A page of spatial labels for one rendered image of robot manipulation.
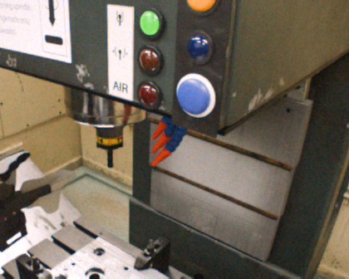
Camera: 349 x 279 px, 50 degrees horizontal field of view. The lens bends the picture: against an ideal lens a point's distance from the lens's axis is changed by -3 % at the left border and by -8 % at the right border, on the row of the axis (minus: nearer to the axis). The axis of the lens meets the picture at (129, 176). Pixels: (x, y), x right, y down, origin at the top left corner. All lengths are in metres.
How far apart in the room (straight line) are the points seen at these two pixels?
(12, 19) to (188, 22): 0.24
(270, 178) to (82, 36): 0.78
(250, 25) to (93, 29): 0.15
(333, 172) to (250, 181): 0.23
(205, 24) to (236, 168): 0.83
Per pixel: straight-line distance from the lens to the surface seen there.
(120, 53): 0.36
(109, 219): 1.85
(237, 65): 0.31
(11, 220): 0.56
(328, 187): 1.08
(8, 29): 0.50
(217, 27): 0.30
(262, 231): 1.18
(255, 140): 1.04
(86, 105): 0.62
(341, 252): 1.61
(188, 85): 0.31
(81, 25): 0.40
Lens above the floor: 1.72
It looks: 31 degrees down
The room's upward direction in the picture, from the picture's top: straight up
